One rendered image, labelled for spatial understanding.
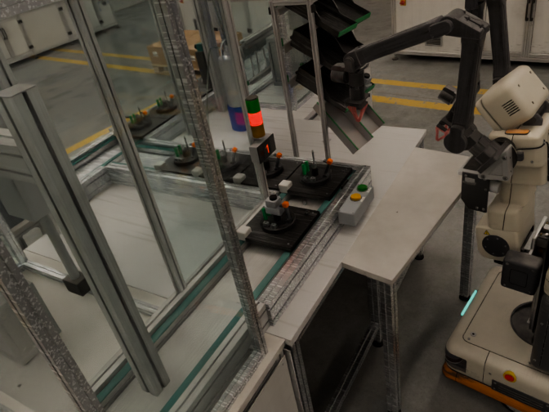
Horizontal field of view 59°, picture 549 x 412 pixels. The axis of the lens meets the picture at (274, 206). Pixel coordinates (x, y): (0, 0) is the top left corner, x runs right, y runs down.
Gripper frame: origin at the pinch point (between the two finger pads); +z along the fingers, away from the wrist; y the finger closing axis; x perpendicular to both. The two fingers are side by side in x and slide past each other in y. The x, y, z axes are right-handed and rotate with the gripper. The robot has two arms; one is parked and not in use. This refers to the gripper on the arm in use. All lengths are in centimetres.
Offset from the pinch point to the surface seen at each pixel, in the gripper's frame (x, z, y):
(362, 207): 6.9, 29.6, 15.7
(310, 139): -49, 39, -47
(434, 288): 22, 123, -44
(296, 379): 8, 60, 79
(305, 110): -70, 40, -81
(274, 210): -17.3, 19.6, 41.3
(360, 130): -11.4, 19.8, -28.1
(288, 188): -26.1, 27.3, 16.2
